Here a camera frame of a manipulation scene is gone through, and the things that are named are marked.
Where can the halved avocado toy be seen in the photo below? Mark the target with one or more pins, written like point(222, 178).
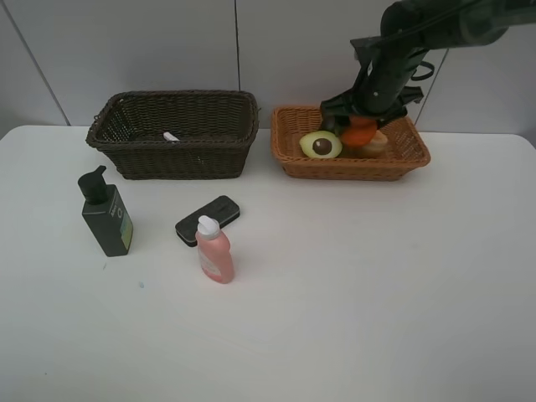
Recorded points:
point(309, 144)

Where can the dark brown wicker basket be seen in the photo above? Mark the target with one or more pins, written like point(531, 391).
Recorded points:
point(177, 134)

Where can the orange toy fruit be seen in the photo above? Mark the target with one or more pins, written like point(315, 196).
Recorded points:
point(360, 131)

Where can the white pink marker pen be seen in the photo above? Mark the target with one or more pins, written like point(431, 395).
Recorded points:
point(170, 137)

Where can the dark mangosteen toy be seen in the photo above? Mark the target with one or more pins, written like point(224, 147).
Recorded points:
point(330, 144)

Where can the black whiteboard eraser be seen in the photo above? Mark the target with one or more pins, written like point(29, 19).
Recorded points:
point(209, 218)

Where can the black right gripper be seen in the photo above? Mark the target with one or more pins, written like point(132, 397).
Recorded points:
point(380, 91)

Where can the orange wicker basket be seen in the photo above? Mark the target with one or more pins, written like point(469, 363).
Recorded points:
point(404, 151)

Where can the dark green pump bottle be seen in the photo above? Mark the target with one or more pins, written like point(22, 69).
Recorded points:
point(105, 213)

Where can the pink squeeze bottle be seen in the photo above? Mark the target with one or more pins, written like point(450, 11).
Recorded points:
point(215, 257)

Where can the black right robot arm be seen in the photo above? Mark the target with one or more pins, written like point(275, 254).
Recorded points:
point(408, 31)

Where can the tan round bread toy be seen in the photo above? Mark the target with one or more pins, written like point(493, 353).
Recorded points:
point(375, 148)

